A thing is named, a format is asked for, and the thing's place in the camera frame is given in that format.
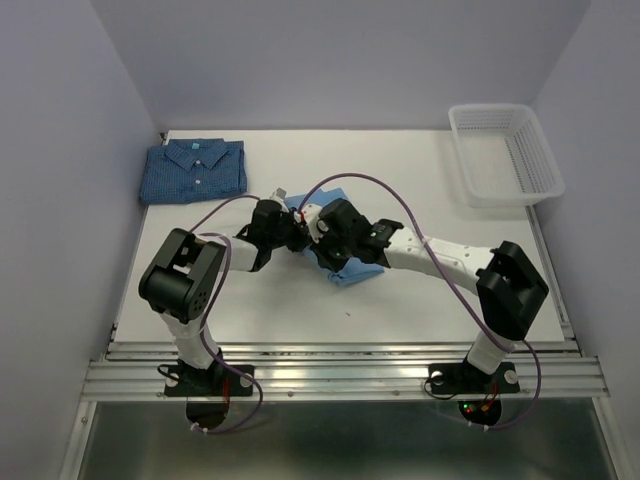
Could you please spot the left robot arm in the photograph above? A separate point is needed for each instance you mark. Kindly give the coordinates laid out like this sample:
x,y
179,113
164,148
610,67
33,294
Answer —
x,y
184,280

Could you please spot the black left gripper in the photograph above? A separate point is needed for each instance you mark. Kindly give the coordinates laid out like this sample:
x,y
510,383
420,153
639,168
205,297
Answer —
x,y
301,234

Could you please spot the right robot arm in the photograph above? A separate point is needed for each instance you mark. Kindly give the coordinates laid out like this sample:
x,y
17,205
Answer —
x,y
508,286

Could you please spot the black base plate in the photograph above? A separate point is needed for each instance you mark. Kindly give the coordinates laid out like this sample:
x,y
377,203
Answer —
x,y
464,379
182,381

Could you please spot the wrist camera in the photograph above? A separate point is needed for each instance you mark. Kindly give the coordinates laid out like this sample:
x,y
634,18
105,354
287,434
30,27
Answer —
x,y
279,196
309,217

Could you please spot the blue plaid folded shirt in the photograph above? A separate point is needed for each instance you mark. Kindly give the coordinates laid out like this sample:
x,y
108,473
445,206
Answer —
x,y
185,171

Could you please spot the white plastic mesh basket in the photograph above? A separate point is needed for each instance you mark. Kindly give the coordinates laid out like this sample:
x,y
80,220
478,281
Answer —
x,y
503,155

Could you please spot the aluminium mounting rail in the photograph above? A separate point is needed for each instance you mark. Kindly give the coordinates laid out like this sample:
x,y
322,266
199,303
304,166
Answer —
x,y
347,371

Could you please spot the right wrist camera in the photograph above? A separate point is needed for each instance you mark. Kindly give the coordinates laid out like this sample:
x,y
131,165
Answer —
x,y
309,217

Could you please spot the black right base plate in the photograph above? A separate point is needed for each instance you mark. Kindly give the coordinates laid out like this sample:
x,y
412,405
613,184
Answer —
x,y
464,379

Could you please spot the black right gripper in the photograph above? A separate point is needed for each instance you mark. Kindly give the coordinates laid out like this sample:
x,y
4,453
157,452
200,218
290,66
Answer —
x,y
319,250

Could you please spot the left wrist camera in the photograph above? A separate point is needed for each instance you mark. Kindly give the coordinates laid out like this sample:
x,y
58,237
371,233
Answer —
x,y
279,196

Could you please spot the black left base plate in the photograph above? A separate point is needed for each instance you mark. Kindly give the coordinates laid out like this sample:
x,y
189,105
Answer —
x,y
182,381

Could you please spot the light blue long sleeve shirt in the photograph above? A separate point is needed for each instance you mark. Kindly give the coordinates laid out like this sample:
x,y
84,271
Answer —
x,y
354,270

